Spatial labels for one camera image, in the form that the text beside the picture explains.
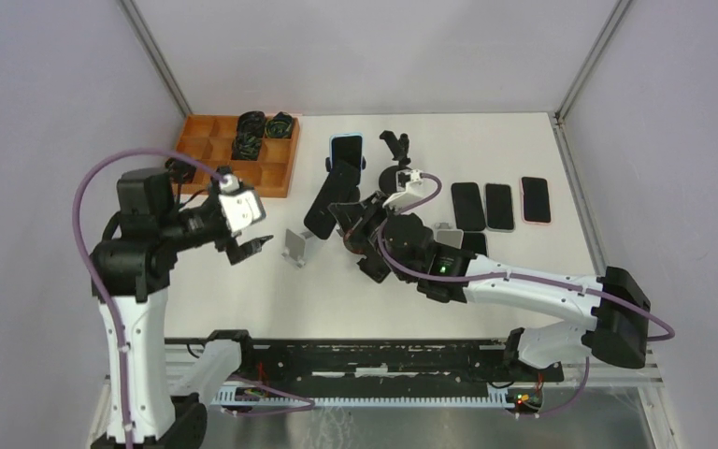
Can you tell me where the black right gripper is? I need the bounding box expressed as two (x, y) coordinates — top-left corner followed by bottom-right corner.
(332, 192), (411, 282)

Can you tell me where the black round tall stand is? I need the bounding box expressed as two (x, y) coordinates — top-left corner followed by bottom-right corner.
(379, 130), (410, 196)

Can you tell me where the silver edge smartphone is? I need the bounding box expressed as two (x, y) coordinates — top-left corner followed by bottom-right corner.
(461, 232), (489, 256)

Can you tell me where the pink case smartphone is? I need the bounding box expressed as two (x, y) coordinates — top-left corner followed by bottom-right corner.
(521, 177), (552, 225)

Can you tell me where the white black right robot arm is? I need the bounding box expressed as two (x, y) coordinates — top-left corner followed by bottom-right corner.
(328, 194), (651, 382)

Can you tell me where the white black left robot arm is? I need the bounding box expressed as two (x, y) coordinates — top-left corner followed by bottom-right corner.
(90, 167), (266, 448)

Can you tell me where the black round clamp stand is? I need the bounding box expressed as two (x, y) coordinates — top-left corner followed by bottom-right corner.
(320, 161), (362, 204)

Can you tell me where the silver stand left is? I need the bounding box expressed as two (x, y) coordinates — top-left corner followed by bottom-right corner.
(281, 228), (323, 268)

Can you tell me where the silver metal phone stand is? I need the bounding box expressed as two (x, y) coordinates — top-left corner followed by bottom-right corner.
(434, 222), (464, 249)

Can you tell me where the blue case smartphone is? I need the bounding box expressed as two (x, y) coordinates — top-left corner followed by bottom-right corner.
(325, 133), (366, 171)

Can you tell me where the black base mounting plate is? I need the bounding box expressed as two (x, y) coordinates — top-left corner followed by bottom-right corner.
(197, 337), (565, 401)

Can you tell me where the orange wooden organizer tray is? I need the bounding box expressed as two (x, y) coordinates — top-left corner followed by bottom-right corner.
(175, 111), (300, 198)

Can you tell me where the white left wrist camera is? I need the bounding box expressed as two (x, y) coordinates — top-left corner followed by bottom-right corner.
(217, 173), (266, 237)

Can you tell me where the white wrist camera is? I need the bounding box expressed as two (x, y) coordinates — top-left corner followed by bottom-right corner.
(217, 173), (266, 237)
(383, 168), (426, 212)

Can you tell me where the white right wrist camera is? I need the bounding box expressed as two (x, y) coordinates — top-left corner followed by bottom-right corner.
(383, 168), (426, 212)

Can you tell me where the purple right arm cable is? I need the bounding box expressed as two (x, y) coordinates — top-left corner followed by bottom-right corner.
(376, 172), (676, 419)

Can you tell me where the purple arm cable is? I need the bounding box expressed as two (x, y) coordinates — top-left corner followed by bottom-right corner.
(72, 147), (317, 449)
(376, 172), (676, 419)

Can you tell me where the black cable bundle corner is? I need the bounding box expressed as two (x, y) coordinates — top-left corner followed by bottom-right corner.
(165, 158), (197, 185)

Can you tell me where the black cable bundle lower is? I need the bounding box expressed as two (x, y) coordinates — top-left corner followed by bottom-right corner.
(231, 136), (266, 161)

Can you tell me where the black cable bundle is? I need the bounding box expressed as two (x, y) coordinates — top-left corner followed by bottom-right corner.
(237, 110), (267, 138)
(231, 136), (266, 161)
(265, 111), (295, 140)

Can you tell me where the black cable bundle right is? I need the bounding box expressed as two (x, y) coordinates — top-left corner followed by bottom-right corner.
(265, 111), (295, 140)

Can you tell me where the black cable bundle left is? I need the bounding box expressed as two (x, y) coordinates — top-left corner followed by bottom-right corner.
(237, 110), (267, 138)

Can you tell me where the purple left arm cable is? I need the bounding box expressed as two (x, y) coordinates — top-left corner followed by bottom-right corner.
(72, 147), (317, 449)

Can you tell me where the white slotted cable duct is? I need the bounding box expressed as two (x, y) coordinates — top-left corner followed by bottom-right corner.
(210, 381), (543, 415)

